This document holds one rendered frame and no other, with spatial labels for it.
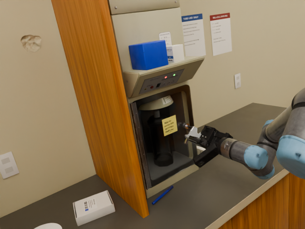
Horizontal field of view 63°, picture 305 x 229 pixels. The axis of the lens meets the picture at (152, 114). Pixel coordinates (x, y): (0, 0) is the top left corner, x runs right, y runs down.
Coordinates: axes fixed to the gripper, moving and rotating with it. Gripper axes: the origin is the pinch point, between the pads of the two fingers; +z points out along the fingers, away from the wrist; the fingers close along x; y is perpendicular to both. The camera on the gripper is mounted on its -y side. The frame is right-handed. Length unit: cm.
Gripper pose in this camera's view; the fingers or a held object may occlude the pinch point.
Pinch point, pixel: (187, 138)
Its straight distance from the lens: 113.2
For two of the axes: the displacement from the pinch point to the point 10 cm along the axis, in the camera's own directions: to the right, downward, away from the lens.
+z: -5.7, -1.7, 8.1
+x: -6.6, -4.8, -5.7
